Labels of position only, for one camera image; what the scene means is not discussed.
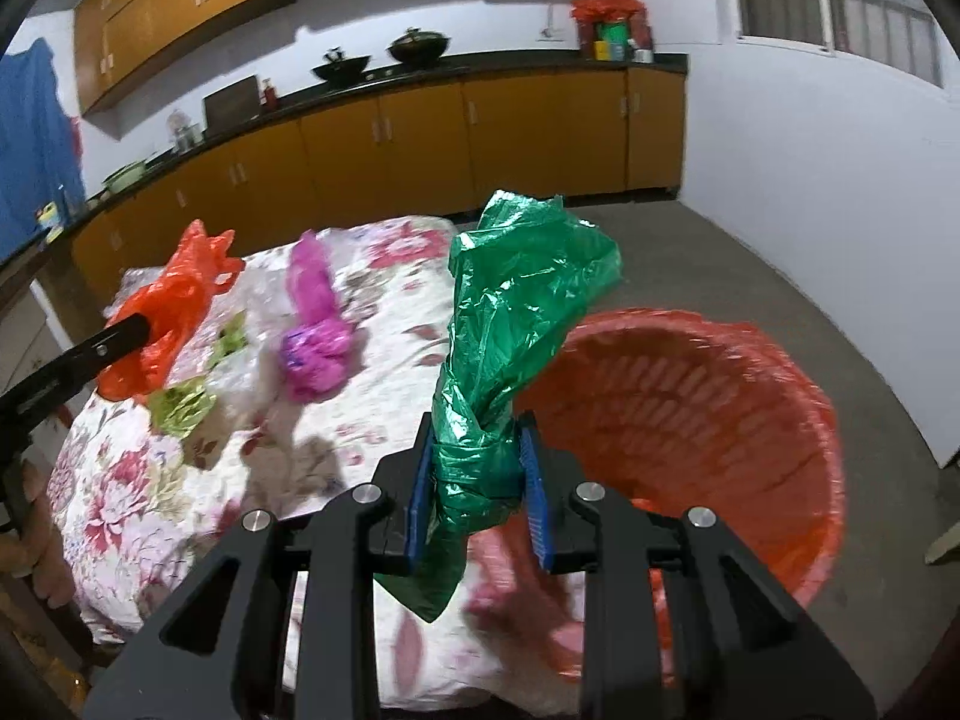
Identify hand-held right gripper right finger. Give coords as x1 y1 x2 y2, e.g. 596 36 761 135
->
517 411 878 720

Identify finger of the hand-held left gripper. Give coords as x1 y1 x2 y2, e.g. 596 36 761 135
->
0 313 158 428

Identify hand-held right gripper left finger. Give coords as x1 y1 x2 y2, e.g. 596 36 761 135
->
81 414 451 720

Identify yellow-green wrapper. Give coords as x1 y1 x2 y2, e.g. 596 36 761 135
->
146 376 218 440
208 313 250 368

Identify orange plastic bag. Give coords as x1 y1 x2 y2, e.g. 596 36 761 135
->
97 219 247 402

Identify clear plastic bag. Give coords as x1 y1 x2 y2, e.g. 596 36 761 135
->
217 270 301 428

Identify red plastic basket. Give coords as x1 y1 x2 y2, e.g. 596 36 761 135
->
465 307 847 691

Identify magenta plastic bag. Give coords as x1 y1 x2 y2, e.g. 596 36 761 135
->
279 231 357 402

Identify green plastic bag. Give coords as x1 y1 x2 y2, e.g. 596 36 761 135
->
373 190 623 623

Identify person's left hand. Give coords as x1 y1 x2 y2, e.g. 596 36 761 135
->
0 461 76 608

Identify floral tablecloth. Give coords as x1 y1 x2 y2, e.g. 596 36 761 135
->
46 215 593 717

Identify green basin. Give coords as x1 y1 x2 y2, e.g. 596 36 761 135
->
103 159 147 192

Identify blue cloth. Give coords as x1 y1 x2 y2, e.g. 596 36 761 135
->
0 37 87 260

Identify wooden cutting board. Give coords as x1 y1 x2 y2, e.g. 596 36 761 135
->
204 75 260 136

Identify wooden base cabinets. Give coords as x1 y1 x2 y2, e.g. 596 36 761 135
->
71 67 687 308

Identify black kitchen countertop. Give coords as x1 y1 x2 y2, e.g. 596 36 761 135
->
0 52 689 271

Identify black wok with lid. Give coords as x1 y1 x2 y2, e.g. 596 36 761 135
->
386 28 449 65

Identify red plastic bag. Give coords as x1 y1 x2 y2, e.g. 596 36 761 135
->
570 0 653 61

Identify wooden wall cabinets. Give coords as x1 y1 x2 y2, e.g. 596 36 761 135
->
73 0 653 117

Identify black wok with handle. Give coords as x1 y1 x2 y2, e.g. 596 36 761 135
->
311 49 374 83

